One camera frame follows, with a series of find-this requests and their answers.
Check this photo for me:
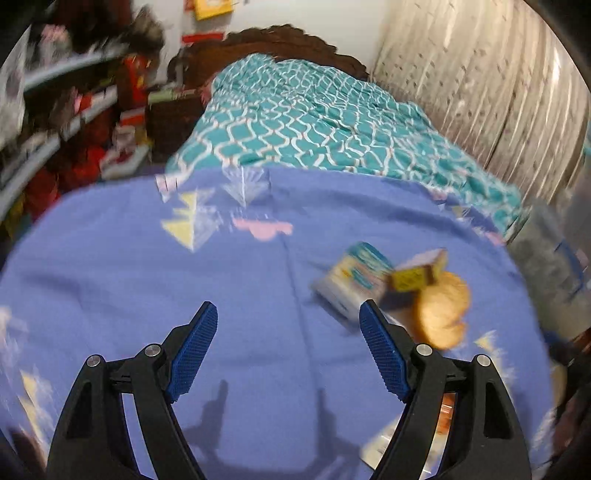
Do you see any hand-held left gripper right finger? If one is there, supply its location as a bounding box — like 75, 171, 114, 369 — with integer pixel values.
358, 299, 529, 480

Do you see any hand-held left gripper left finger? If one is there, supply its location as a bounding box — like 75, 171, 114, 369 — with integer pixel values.
46, 301, 219, 480

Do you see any blue white drink carton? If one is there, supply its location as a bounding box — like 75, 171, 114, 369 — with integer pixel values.
311, 242, 395, 324

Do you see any yellow cardboard box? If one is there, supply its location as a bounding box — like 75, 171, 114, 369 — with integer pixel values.
390, 248, 448, 308

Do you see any white snack wrapper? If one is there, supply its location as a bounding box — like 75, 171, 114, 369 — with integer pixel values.
360, 392, 458, 476

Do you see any blue printed bedsheet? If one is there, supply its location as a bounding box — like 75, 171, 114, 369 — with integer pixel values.
0, 166, 559, 480

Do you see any teal patterned quilt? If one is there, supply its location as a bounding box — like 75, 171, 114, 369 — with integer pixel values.
166, 53, 525, 241

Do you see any red gift bag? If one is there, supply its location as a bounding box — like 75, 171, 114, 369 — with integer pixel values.
115, 53, 151, 125

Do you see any beige leaf-print curtain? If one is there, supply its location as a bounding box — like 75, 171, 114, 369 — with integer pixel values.
372, 0, 591, 199

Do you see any grey storage shelf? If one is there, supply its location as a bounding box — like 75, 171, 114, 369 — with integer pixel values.
0, 28, 153, 222

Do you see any carved wooden headboard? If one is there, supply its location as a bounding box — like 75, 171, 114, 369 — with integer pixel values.
148, 25, 370, 162

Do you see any white printed bag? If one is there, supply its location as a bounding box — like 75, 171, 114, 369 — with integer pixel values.
0, 28, 33, 139

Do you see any yellow wall calendar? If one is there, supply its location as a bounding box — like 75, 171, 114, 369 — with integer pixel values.
185, 0, 236, 21

